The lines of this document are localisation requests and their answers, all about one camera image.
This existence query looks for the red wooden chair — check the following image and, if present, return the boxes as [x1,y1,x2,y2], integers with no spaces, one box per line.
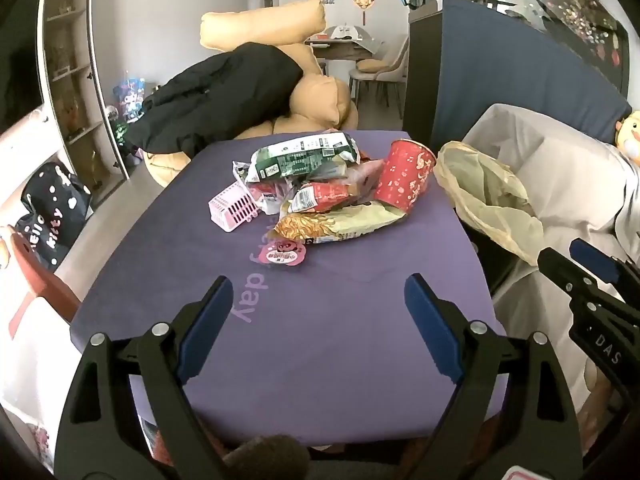
[7,230,81,341]

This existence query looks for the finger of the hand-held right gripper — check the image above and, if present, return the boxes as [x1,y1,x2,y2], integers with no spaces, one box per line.
[570,238,640,306]
[537,247,626,307]

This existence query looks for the black television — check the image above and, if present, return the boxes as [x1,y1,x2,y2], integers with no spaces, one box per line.
[0,0,46,131]

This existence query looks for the dark glass cabinet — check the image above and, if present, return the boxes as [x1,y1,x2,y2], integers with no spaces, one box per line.
[402,0,631,138]

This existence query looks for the grey bed sheet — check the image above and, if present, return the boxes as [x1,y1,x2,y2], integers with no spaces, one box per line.
[460,102,640,411]

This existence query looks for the translucent plastic bag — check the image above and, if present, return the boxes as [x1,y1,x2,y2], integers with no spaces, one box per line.
[432,140,546,266]

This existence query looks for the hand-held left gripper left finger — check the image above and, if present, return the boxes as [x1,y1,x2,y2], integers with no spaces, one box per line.
[52,275,236,480]

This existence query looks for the brown fuzzy object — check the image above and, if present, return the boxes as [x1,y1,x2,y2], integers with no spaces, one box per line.
[222,435,311,480]

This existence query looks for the black jacket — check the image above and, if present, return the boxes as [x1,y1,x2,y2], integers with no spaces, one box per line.
[122,42,306,156]

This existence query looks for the yellow duck plush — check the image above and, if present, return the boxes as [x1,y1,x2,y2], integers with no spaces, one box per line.
[614,110,640,166]

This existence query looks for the large tan teddy bear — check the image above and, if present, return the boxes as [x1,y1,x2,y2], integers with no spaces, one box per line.
[142,0,361,188]

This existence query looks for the white mesh food cover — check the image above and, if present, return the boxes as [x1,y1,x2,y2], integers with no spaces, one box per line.
[325,22,376,43]

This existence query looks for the purple table cloth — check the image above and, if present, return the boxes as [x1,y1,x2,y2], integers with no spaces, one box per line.
[70,130,511,448]

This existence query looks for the white shelf cabinet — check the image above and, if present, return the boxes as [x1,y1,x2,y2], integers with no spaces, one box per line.
[37,0,131,196]

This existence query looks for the yellow noodle snack bag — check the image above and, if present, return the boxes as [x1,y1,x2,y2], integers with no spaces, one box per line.
[272,202,408,246]

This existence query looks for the blue cloth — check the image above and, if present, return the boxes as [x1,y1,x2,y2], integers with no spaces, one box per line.
[430,0,633,151]

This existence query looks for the pink pudding cup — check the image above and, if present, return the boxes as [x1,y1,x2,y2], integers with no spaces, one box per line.
[262,239,307,268]

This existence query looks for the red snack wrapper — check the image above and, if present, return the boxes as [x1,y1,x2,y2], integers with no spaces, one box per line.
[287,180,361,213]

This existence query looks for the black printed bag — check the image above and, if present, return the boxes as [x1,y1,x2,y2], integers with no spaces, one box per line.
[15,162,93,273]

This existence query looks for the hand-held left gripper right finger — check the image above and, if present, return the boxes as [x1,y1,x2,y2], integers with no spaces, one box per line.
[404,273,583,480]

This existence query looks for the green white milk carton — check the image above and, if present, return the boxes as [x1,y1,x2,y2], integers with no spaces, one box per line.
[245,131,361,185]

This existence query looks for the colourful toy figures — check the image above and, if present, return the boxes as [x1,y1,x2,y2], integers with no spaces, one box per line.
[107,77,146,161]

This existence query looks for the grey dining chair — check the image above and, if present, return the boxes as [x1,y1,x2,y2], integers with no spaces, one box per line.
[348,35,410,108]

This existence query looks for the pink plastic basket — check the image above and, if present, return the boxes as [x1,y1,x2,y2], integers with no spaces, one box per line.
[208,181,261,233]

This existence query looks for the red paper cup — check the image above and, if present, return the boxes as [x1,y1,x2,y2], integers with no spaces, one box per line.
[372,139,438,213]

